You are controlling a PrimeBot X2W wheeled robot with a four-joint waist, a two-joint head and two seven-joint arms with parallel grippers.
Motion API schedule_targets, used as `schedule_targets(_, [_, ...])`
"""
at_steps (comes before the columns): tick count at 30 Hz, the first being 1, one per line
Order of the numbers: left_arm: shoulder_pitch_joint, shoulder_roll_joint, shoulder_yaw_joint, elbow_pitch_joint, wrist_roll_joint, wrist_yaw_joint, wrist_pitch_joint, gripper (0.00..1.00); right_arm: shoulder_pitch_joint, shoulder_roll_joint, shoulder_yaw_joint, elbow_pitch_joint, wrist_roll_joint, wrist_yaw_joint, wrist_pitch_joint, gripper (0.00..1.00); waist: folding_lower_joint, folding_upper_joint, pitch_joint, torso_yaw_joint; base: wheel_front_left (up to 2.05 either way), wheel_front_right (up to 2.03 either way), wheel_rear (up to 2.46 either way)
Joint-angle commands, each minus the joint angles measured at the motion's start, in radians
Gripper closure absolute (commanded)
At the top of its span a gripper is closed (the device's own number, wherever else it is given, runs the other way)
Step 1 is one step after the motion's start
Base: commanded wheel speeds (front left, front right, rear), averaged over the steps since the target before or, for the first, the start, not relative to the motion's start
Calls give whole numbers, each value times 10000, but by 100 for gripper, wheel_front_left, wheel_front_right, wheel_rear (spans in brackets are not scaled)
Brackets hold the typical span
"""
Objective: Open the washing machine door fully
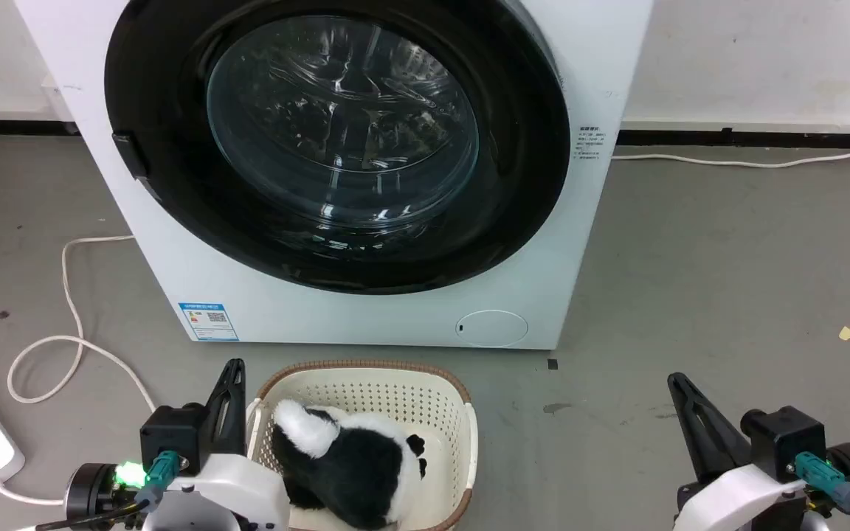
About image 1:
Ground black and white plush panda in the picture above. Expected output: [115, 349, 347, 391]
[272, 399, 428, 530]

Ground long white looped power cable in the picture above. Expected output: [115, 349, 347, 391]
[0, 235, 156, 507]

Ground teal plug black right cable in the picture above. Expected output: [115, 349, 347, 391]
[794, 451, 850, 531]

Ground thin white cable to wall socket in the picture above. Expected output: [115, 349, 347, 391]
[612, 139, 850, 170]

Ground blue energy label sticker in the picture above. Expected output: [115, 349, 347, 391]
[178, 302, 240, 342]

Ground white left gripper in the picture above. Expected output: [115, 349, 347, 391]
[65, 358, 291, 531]

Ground cream perforated laundry basket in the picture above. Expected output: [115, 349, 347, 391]
[246, 360, 479, 531]

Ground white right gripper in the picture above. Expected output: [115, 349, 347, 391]
[666, 372, 850, 531]

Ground white front-load washing machine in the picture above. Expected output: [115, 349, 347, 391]
[13, 0, 655, 350]

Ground round white filter cover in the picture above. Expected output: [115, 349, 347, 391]
[455, 310, 530, 348]

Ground black round glass washer door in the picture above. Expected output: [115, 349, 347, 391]
[104, 0, 572, 296]

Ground teal plug black cable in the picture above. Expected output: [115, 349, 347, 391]
[794, 451, 850, 531]
[34, 451, 181, 531]

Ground teal plug black left cable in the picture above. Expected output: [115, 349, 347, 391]
[34, 451, 181, 531]

